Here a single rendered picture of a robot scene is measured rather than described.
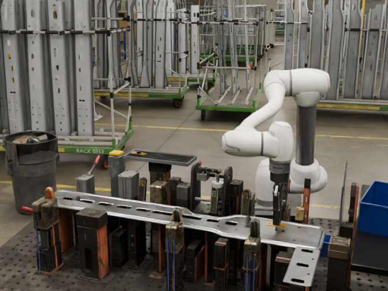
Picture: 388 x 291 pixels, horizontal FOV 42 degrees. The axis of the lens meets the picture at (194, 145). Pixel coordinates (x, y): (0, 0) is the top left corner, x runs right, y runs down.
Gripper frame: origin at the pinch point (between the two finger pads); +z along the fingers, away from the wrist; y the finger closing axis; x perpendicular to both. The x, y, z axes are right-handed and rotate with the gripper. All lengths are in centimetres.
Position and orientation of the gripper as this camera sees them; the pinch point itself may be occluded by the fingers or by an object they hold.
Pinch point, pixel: (276, 216)
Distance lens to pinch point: 225.0
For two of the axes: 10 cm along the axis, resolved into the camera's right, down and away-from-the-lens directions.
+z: 0.0, 9.6, 2.8
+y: -3.5, 2.6, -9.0
